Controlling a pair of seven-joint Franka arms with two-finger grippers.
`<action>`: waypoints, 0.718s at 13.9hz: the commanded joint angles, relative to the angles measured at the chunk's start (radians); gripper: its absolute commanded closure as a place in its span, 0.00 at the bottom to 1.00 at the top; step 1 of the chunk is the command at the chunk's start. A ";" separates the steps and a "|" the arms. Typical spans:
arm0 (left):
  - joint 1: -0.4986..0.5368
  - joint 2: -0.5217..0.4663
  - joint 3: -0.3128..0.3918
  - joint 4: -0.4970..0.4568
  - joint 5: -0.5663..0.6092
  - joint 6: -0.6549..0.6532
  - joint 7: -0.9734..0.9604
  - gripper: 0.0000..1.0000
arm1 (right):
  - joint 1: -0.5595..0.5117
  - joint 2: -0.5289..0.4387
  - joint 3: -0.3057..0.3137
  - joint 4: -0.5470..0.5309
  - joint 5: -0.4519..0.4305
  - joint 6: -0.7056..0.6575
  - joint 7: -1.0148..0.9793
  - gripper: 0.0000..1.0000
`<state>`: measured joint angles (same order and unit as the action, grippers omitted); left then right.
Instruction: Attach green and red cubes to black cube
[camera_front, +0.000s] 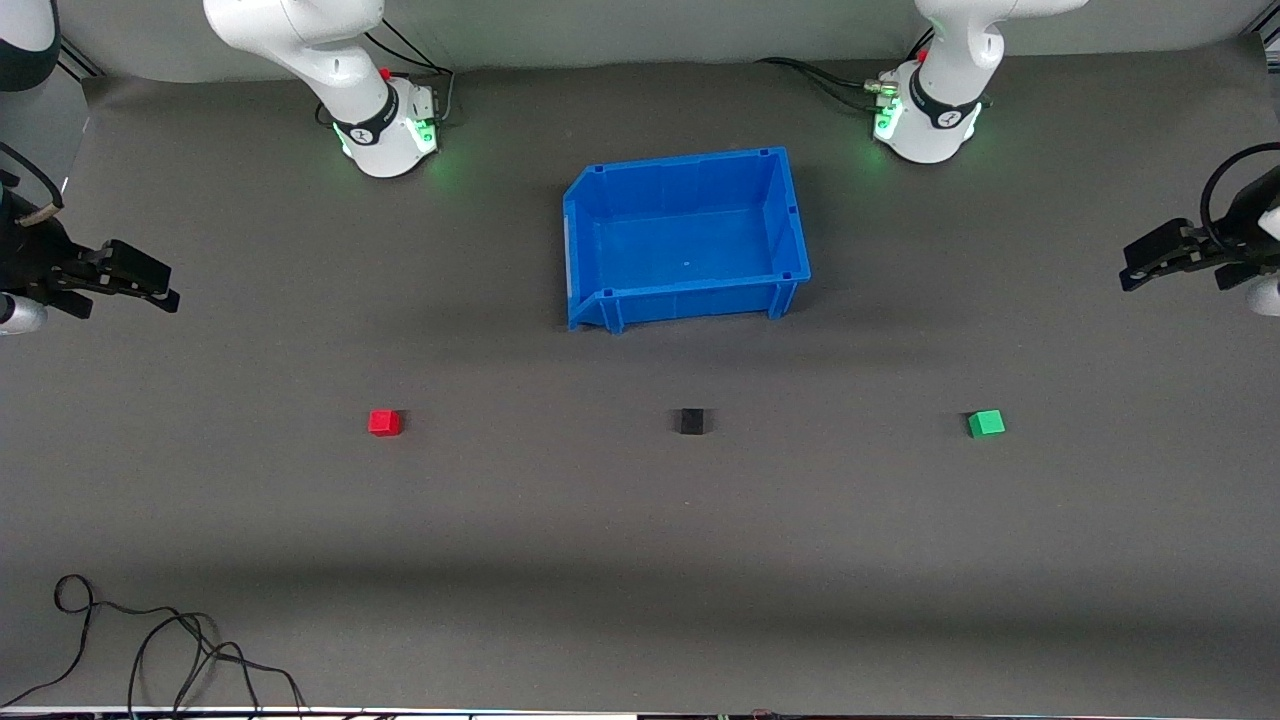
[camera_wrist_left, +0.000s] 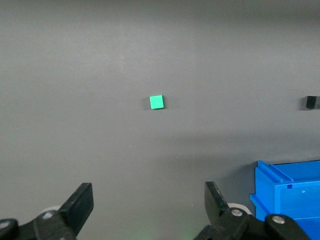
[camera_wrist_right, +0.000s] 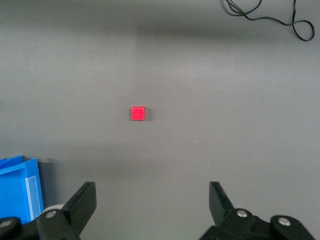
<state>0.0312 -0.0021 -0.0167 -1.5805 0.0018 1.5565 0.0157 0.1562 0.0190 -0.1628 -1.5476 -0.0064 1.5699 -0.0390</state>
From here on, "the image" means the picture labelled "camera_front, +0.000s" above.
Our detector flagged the blue plastic storage bin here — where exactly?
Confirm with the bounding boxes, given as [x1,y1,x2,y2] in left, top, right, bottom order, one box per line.
[562,147,812,334]

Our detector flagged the dark grey table cover sheet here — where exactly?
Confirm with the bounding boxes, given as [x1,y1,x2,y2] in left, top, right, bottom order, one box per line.
[0,35,1280,713]

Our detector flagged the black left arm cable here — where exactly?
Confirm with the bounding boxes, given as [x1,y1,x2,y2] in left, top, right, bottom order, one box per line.
[1199,142,1280,253]

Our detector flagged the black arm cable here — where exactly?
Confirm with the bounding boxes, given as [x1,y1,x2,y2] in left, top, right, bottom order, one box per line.
[1199,142,1280,253]
[0,140,67,226]

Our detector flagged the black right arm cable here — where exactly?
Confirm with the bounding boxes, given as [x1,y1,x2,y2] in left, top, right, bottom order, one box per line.
[0,140,67,226]

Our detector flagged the thin black loose cable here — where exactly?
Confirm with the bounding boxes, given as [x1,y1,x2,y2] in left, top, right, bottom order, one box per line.
[0,574,306,713]

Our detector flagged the black right arm base cables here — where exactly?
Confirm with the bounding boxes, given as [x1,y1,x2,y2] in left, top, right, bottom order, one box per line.
[365,18,457,126]

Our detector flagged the black arm base cables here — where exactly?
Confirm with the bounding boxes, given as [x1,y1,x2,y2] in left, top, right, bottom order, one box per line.
[755,56,894,113]
[365,18,457,126]

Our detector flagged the black left arm base cables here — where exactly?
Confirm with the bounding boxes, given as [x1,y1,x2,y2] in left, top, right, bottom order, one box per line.
[755,56,894,113]

